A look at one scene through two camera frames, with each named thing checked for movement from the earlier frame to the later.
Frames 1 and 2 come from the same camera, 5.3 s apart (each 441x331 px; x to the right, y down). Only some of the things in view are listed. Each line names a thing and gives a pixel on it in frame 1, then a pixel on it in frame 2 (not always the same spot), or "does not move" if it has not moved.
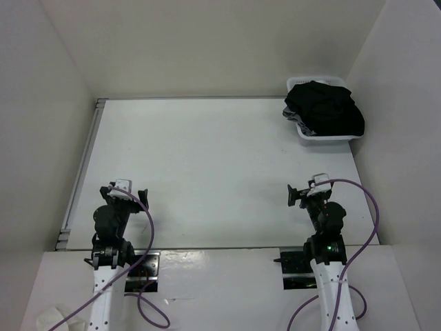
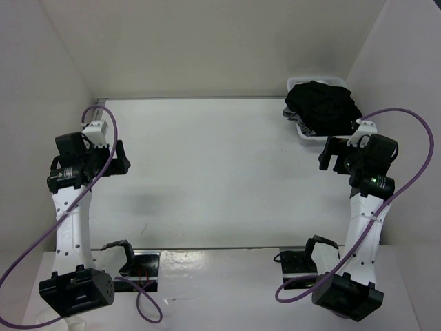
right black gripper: x=293 y=194 -> x=337 y=146
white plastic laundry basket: x=310 y=139 does not move
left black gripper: x=136 y=205 -> x=118 y=165
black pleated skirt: x=327 y=111 does not move
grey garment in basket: x=291 y=115 does not move
